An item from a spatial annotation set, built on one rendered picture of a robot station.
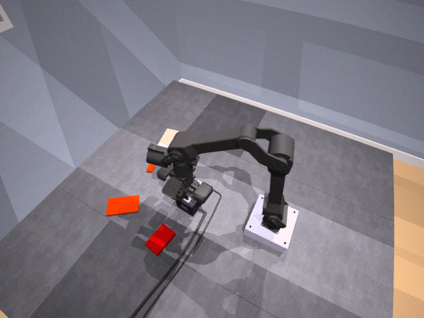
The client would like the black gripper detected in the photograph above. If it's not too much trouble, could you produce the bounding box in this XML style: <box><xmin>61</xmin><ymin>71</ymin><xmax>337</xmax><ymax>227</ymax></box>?
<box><xmin>156</xmin><ymin>164</ymin><xmax>213</xmax><ymax>204</ymax></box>

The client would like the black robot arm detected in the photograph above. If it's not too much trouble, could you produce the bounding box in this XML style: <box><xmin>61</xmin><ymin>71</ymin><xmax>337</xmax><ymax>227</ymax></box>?
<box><xmin>146</xmin><ymin>123</ymin><xmax>295</xmax><ymax>234</ymax></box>

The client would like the cream flat rectangular slab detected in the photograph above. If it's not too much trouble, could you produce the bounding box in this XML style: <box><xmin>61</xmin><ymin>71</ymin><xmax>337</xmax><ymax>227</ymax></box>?
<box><xmin>158</xmin><ymin>129</ymin><xmax>179</xmax><ymax>148</ymax></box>

